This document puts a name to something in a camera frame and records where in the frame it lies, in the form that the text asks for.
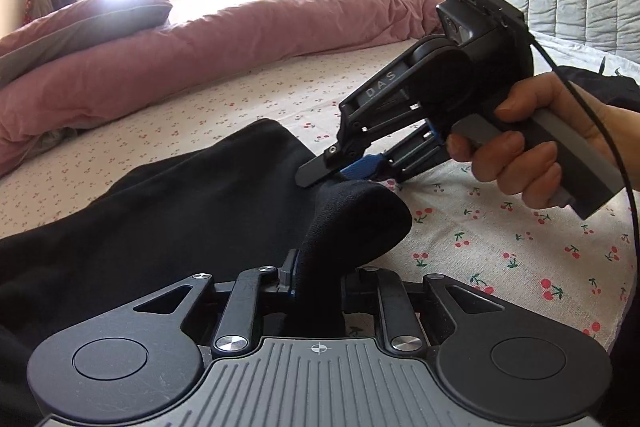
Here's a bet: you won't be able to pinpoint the pink and grey pillow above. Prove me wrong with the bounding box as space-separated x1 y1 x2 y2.
0 0 173 88

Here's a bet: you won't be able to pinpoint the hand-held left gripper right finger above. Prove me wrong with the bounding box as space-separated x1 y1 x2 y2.
342 267 506 354

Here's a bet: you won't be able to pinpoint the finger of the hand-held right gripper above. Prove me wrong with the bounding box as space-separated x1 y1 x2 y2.
342 122 448 185
295 142 363 188

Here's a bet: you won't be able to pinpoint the person's right forearm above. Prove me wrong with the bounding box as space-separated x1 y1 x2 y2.
552 66 640 118

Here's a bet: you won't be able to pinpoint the black pants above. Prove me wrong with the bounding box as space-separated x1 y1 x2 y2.
0 118 413 427

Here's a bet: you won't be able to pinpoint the pink duvet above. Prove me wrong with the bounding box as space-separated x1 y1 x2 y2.
0 0 448 178

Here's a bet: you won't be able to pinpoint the cherry print bed sheet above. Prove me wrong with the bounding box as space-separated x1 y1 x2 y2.
0 42 640 353

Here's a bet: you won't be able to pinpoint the black cable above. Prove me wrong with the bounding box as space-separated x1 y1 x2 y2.
525 32 640 268

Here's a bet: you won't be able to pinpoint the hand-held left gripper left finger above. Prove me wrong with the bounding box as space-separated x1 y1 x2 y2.
132 249 301 357

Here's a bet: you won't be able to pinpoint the person's right hand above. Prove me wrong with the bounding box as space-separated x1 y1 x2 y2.
446 72 617 211

